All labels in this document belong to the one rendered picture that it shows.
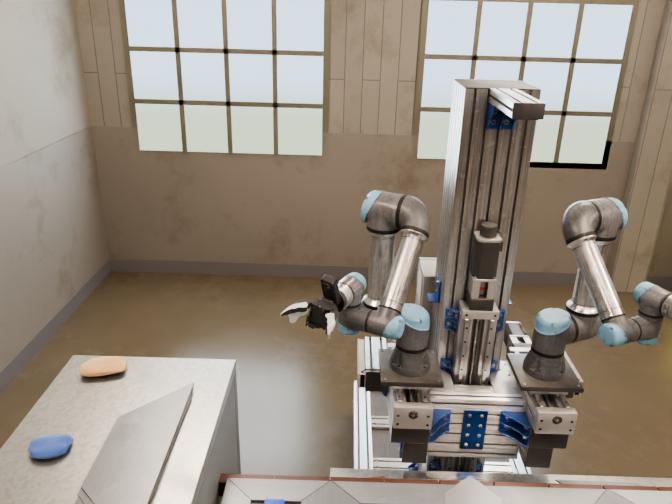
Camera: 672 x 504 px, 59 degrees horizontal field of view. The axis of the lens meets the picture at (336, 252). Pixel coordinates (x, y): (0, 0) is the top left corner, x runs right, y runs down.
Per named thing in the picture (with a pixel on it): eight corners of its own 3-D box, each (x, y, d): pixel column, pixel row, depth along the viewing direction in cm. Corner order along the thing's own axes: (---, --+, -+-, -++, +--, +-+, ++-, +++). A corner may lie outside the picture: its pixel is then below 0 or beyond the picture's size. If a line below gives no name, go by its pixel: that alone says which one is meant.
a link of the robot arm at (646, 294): (645, 301, 197) (651, 277, 194) (675, 316, 188) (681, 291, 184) (628, 305, 194) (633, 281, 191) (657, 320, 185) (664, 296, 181)
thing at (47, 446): (75, 435, 180) (74, 427, 179) (71, 458, 171) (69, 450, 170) (31, 442, 177) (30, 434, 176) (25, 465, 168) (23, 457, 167)
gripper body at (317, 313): (325, 336, 173) (344, 318, 183) (329, 311, 169) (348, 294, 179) (303, 326, 176) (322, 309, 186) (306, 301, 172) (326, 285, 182)
